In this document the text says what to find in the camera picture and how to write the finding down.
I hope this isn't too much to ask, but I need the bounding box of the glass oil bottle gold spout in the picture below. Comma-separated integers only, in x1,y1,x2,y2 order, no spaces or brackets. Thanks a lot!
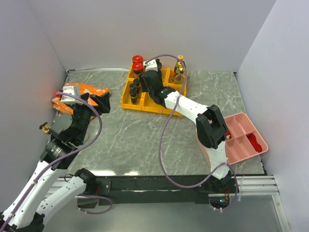
174,65,184,84

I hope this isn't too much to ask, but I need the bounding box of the red lid sauce jar back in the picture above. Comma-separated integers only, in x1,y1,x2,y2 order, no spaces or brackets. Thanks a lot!
132,55,143,65

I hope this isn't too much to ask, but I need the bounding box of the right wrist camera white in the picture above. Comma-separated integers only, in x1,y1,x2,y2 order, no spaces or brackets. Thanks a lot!
143,58,162,72

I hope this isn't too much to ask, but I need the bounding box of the orange white cloth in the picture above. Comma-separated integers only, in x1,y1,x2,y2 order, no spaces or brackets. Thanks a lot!
52,83,111,119

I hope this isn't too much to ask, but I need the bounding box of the red santa toy back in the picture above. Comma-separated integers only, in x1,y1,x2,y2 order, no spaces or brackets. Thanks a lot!
247,133,263,153

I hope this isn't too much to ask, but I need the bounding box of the red lid sauce jar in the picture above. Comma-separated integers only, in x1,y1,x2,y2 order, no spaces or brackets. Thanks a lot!
132,62,144,78
132,55,143,65

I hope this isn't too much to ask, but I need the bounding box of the red lid sauce jar front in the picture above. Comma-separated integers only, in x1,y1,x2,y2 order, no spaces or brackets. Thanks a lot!
132,62,144,78

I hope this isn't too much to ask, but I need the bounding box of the pink divided organizer tray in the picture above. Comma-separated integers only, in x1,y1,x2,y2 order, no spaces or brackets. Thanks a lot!
197,113,269,167

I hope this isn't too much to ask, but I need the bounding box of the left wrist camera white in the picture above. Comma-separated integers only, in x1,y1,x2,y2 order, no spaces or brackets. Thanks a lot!
55,85,81,105

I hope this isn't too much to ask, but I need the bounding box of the yellow bin front right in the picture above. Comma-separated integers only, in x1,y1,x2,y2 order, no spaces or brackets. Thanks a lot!
162,84,187,117

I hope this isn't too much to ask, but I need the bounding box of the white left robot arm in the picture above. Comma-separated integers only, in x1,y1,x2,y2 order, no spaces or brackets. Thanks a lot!
0,92,111,232

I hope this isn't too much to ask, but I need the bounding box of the chili sauce bottle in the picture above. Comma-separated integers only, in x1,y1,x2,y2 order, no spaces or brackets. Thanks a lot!
172,62,180,82
178,55,184,65

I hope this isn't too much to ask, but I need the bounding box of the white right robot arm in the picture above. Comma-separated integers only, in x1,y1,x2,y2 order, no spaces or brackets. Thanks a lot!
140,70,232,192

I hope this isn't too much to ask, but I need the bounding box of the yellow bin back left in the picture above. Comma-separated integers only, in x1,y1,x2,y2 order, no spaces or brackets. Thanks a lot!
128,65,135,79

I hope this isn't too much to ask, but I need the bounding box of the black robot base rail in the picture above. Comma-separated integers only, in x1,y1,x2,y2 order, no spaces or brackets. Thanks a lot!
65,175,242,208

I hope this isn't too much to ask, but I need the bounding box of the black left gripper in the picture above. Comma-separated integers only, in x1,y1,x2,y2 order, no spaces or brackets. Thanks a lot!
70,91,110,143

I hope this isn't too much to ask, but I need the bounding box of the small black cap shaker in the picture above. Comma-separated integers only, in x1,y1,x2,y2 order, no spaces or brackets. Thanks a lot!
133,78,140,93
129,83,137,98
129,89,137,104

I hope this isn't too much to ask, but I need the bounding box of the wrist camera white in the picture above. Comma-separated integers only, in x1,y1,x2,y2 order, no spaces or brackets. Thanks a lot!
55,85,81,105
143,58,162,72

